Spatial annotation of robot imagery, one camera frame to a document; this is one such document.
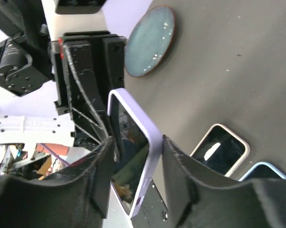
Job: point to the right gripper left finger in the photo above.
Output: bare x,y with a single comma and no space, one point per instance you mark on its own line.
74,197

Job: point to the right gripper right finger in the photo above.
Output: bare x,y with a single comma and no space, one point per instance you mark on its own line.
198,197

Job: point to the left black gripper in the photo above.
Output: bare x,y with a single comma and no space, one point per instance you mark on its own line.
68,42

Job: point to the silver edged black phone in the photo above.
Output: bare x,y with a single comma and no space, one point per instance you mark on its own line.
219,154

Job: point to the lavender purple phone case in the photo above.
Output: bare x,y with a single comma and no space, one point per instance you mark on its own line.
152,134

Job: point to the light blue phone case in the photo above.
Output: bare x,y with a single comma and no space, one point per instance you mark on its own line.
267,164

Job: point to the cream white phone case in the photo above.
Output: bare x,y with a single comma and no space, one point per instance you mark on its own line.
221,149

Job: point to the purple edged black phone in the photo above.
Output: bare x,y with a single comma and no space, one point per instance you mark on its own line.
134,150

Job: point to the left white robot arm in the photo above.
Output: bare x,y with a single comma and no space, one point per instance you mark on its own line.
60,130

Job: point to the teal ceramic plate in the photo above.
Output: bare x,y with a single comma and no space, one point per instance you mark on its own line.
149,41

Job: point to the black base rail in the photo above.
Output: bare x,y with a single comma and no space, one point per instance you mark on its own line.
153,211

